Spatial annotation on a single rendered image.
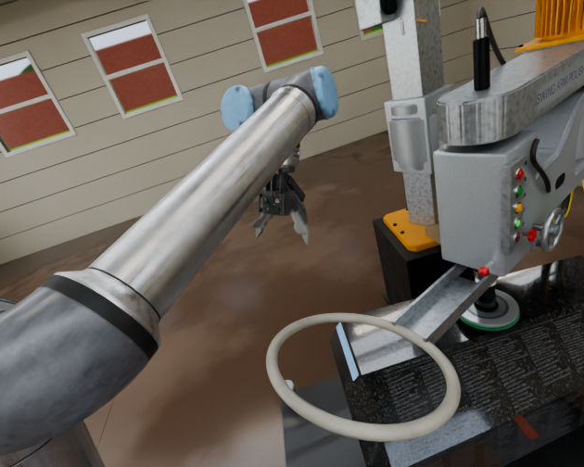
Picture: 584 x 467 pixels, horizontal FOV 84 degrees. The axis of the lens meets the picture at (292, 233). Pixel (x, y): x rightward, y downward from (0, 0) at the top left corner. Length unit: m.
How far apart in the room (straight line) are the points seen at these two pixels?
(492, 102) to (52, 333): 0.99
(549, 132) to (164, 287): 1.39
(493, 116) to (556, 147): 0.47
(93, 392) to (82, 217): 7.79
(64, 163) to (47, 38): 2.13
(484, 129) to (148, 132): 6.69
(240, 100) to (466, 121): 0.62
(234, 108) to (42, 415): 0.56
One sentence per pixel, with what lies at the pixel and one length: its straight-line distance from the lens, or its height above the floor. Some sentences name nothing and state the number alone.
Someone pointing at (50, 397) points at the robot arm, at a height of 1.72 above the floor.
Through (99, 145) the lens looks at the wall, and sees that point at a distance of 7.54.
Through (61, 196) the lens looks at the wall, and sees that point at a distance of 8.06.
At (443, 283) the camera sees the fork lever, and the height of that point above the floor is 1.08.
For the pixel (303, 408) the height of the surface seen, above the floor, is 1.26.
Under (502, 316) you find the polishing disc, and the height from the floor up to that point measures 0.86.
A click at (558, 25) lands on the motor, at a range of 1.65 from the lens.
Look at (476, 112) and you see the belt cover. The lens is 1.03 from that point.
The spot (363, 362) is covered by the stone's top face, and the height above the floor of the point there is 0.80.
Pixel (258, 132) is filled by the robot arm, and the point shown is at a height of 1.82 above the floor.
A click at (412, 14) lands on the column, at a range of 1.87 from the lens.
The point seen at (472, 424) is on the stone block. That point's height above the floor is 0.61.
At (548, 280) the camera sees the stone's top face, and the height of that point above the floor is 0.80.
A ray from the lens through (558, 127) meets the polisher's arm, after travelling 1.51.
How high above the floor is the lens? 1.88
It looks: 26 degrees down
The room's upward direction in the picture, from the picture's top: 18 degrees counter-clockwise
